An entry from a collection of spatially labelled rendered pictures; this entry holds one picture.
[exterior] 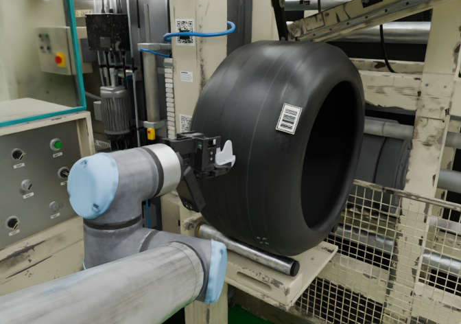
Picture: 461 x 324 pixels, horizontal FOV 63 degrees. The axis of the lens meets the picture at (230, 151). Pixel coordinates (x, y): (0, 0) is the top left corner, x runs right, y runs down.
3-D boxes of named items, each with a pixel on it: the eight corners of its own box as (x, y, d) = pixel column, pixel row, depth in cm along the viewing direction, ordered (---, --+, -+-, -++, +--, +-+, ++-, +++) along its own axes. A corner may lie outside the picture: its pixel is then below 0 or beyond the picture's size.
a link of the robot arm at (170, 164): (162, 204, 63) (125, 189, 69) (183, 197, 67) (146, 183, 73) (164, 152, 61) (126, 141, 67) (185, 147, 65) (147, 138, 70)
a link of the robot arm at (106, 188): (63, 214, 59) (60, 152, 57) (127, 195, 69) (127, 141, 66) (99, 232, 53) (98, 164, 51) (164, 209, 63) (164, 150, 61)
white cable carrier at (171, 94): (171, 192, 137) (163, 58, 121) (180, 188, 141) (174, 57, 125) (180, 195, 134) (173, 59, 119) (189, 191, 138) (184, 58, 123)
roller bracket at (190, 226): (182, 248, 121) (181, 221, 118) (251, 202, 151) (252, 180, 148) (190, 251, 119) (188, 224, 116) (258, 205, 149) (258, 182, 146)
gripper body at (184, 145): (223, 136, 75) (181, 144, 65) (221, 178, 77) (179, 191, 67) (195, 130, 79) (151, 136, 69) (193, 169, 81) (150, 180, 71)
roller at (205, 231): (199, 220, 122) (206, 225, 125) (193, 233, 120) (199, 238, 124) (297, 259, 102) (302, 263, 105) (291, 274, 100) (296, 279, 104)
